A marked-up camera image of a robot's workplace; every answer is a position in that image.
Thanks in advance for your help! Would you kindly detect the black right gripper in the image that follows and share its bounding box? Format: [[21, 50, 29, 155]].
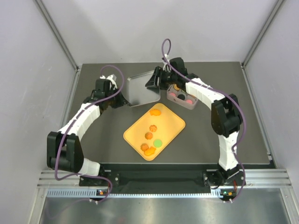
[[146, 67, 178, 91]]

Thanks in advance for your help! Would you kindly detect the silver tin lid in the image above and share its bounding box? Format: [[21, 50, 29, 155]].
[[126, 70, 161, 107]]

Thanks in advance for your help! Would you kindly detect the black sandwich cookie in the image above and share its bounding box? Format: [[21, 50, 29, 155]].
[[177, 94, 186, 100]]

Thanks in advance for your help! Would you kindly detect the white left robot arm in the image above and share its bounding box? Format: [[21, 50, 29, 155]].
[[46, 75, 128, 185]]

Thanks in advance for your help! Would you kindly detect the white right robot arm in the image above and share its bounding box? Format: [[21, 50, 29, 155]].
[[145, 57, 243, 189]]

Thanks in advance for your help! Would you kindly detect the pink cookie tin box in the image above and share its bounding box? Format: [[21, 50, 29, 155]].
[[166, 84, 198, 110]]

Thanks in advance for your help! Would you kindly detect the orange fish cookie upper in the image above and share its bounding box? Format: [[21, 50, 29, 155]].
[[150, 109, 161, 116]]

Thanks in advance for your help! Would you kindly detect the orange fish cookie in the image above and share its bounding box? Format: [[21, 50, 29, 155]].
[[150, 109, 161, 116], [144, 147, 156, 156]]

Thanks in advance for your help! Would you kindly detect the tan flower cookie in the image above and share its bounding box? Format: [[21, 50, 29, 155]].
[[149, 125, 157, 132]]

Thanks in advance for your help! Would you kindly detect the tan swirl cookie middle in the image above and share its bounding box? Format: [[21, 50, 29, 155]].
[[145, 132, 153, 140]]

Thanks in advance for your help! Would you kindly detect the tan swirl cookie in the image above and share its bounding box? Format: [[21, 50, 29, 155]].
[[145, 132, 153, 140], [140, 143, 149, 152]]

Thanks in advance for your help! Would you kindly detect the yellow plastic tray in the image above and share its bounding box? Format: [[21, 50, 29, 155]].
[[123, 103, 185, 161]]

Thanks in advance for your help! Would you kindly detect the tan swirl cookie lower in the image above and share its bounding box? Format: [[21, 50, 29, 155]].
[[140, 143, 149, 152]]

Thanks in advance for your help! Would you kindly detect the green sandwich cookie lower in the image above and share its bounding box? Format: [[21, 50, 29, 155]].
[[153, 139, 163, 148]]

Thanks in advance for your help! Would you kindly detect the orange fish cookie lower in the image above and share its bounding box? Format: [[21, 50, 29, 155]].
[[144, 147, 156, 156]]

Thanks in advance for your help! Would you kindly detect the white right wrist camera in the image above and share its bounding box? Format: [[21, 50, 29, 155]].
[[162, 54, 171, 72]]

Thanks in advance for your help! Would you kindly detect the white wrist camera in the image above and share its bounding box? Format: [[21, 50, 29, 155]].
[[162, 54, 171, 72], [100, 74, 117, 86]]

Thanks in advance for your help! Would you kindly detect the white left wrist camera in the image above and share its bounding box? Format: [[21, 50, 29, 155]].
[[100, 74, 117, 86]]

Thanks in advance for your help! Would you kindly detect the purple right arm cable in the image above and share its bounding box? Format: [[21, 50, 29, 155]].
[[161, 38, 248, 203]]

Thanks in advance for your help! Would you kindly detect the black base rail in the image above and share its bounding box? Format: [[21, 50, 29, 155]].
[[78, 163, 246, 193]]

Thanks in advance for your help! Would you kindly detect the aluminium frame post left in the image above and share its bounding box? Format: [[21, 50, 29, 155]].
[[33, 0, 79, 71]]

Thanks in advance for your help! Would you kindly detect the aluminium frame post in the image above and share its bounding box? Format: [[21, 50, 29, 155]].
[[241, 0, 285, 69], [33, 0, 79, 71]]

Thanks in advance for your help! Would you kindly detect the grey slotted cable duct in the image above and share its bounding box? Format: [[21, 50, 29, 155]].
[[47, 189, 233, 198]]

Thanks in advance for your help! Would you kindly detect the aluminium frame post right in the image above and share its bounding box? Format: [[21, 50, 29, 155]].
[[241, 0, 285, 69]]

